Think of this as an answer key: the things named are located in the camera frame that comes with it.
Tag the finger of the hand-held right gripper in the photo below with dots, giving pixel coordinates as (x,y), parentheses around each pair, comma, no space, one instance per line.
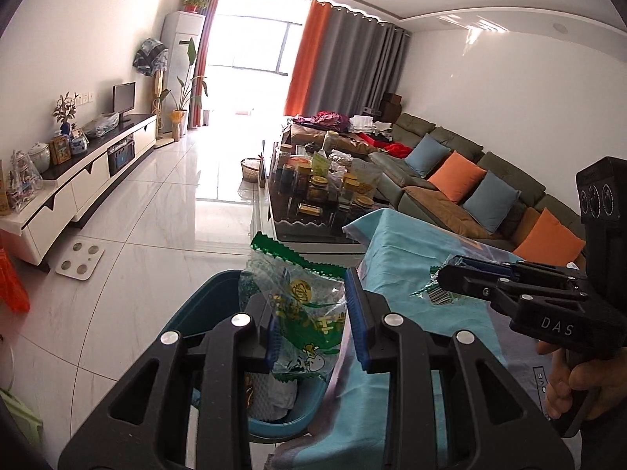
(470,286)
(490,262)

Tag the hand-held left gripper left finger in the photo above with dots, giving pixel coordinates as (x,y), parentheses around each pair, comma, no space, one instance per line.
(271,347)

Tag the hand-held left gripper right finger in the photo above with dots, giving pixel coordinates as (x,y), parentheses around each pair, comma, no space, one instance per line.
(356,318)

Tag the green wrapper piece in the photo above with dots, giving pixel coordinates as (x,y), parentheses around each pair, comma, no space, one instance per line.
(431,294)

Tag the green clear snack bag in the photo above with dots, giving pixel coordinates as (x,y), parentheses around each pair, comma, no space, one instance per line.
(303,313)

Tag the white tissue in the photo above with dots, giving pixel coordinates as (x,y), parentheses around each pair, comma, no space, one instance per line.
(286,394)

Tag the teal plastic bin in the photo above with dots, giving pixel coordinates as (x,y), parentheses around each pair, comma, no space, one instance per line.
(205,303)

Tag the person's right hand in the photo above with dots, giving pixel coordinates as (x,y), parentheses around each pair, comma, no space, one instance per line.
(558,382)

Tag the large blue cushion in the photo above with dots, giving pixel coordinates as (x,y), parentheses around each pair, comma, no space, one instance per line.
(492,200)

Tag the large orange cushion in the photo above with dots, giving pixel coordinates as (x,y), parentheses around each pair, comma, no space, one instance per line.
(551,240)

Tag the teal and grey tablecloth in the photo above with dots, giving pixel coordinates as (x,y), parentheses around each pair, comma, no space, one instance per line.
(392,249)

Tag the small orange cushion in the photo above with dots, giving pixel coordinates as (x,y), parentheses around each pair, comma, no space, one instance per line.
(455,176)

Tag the glass coffee table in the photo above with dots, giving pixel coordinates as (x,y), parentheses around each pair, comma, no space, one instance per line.
(303,235)

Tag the small blue cushion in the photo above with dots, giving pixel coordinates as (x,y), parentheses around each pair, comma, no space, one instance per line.
(426,156)

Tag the cluster of food jars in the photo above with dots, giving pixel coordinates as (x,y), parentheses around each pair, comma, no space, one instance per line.
(318,186)

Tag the green and brown sofa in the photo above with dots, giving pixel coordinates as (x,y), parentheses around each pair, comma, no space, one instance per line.
(441,132)

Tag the red cloth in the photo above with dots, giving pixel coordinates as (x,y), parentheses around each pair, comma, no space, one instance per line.
(392,149)

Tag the wicker basket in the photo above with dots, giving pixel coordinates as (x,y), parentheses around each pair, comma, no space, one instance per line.
(251,169)

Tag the brown cardboard boxes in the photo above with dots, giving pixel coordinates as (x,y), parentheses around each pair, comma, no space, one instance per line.
(391,105)

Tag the white clothes pile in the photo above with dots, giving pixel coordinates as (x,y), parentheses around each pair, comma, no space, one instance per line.
(362,122)

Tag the maroon clothes pile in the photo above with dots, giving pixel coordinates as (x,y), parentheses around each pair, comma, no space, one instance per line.
(323,120)

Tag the white bathroom scale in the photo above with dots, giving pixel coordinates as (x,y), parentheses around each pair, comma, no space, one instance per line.
(79,260)

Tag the small grey container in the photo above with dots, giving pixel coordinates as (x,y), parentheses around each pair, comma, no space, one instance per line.
(206,118)

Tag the recessed ceiling light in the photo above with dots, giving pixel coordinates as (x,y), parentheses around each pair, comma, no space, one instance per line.
(560,28)

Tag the tall plant in yellow pot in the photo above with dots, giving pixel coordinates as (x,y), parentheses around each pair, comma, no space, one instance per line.
(178,123)

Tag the white tv cabinet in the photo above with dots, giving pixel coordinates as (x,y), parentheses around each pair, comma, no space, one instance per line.
(88,181)

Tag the orange and grey curtain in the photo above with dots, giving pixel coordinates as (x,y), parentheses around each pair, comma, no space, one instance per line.
(343,58)

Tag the pale green plastic object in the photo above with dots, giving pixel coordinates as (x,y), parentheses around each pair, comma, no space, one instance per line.
(19,426)

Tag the blue and white porcelain jar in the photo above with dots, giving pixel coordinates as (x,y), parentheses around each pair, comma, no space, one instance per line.
(79,144)

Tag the clear plastic bag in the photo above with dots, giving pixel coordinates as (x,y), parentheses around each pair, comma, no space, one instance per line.
(102,125)

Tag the black monitor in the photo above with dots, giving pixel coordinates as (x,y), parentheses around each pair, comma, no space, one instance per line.
(124,98)

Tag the window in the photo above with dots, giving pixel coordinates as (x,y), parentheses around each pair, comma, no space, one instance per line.
(254,44)

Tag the clear bag of items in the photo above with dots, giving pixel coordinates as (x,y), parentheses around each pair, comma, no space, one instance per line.
(19,186)

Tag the white ceramic jar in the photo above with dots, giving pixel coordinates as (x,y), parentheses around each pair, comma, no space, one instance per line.
(39,156)

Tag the small plant in vase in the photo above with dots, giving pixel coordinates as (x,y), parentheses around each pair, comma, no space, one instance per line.
(64,112)

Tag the cloth covered standing fan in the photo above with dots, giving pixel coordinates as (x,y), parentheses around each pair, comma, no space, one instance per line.
(149,56)

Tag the white floor air conditioner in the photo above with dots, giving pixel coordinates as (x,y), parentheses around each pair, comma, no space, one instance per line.
(183,34)

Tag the small red potted plant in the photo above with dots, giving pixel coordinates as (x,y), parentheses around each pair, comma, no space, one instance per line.
(193,4)

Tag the small picture frame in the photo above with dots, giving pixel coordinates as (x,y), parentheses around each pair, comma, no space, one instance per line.
(60,151)

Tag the white wall outlet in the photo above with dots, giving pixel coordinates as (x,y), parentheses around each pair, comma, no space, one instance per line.
(84,98)

